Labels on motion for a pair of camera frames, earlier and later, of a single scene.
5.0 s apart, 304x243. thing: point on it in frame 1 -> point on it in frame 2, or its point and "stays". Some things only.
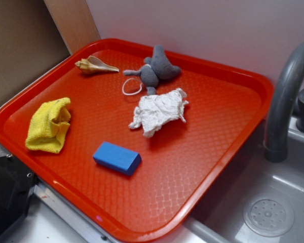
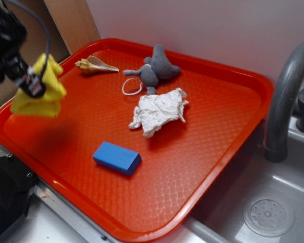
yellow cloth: x=48 y=123 -> x=47 y=105
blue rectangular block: x=117 y=158 stays
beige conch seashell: x=90 y=65 stays
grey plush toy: x=156 y=68 stays
